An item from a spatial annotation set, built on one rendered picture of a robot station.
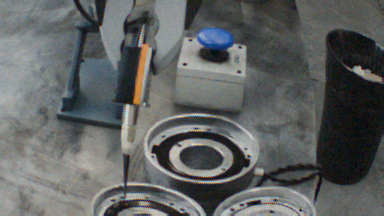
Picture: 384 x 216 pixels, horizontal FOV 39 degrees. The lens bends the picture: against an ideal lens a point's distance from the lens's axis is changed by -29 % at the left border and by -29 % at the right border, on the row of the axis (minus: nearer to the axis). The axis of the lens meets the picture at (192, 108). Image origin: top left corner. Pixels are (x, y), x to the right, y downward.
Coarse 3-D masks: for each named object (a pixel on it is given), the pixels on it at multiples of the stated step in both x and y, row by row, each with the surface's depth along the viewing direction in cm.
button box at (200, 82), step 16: (192, 48) 79; (208, 48) 79; (240, 48) 81; (192, 64) 77; (208, 64) 77; (224, 64) 77; (240, 64) 78; (176, 80) 77; (192, 80) 77; (208, 80) 76; (224, 80) 76; (240, 80) 76; (176, 96) 78; (192, 96) 78; (208, 96) 77; (224, 96) 77; (240, 96) 77; (240, 112) 78
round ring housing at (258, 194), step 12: (240, 192) 61; (252, 192) 61; (264, 192) 61; (276, 192) 61; (288, 192) 61; (228, 204) 60; (240, 204) 61; (252, 204) 62; (276, 204) 61; (288, 204) 61; (300, 204) 60; (312, 204) 59
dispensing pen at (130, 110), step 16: (144, 16) 59; (144, 32) 59; (128, 48) 57; (128, 64) 57; (128, 80) 57; (128, 96) 57; (128, 112) 59; (128, 128) 59; (128, 144) 59; (128, 160) 59
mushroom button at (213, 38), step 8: (200, 32) 77; (208, 32) 77; (216, 32) 77; (224, 32) 77; (200, 40) 76; (208, 40) 76; (216, 40) 76; (224, 40) 76; (232, 40) 77; (216, 48) 76; (224, 48) 76
